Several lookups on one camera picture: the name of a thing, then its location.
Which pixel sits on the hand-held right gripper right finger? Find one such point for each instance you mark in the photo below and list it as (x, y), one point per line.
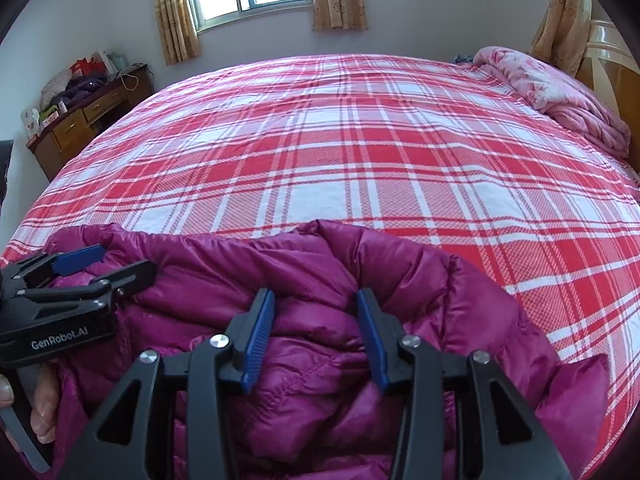
(375, 345)

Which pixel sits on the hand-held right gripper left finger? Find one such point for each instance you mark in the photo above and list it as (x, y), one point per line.
(257, 345)

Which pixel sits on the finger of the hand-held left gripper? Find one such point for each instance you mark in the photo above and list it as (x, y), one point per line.
(80, 259)
(130, 277)

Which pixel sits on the magenta puffer jacket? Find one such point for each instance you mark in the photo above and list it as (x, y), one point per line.
(310, 270)

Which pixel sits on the pile of clothes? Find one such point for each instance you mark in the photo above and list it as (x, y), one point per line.
(75, 90)

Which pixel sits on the person's left hand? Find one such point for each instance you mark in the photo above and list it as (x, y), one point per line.
(45, 400)

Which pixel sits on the dark panel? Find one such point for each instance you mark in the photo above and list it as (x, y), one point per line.
(5, 170)

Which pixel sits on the brown wooden desk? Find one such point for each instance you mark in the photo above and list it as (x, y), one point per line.
(70, 130)

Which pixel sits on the white packet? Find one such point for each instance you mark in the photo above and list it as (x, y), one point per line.
(30, 122)

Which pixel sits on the green packet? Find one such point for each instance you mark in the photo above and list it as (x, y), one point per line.
(49, 110)

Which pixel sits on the red plaid bed sheet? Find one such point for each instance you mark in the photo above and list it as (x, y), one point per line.
(350, 160)

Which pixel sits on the red gift bag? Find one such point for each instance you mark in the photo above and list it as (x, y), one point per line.
(87, 65)

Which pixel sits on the small blue cloth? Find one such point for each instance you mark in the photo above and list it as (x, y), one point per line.
(462, 59)

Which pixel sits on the pink folded quilt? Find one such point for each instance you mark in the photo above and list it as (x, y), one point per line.
(550, 90)

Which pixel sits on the wooden bed headboard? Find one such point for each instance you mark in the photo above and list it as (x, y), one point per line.
(605, 70)

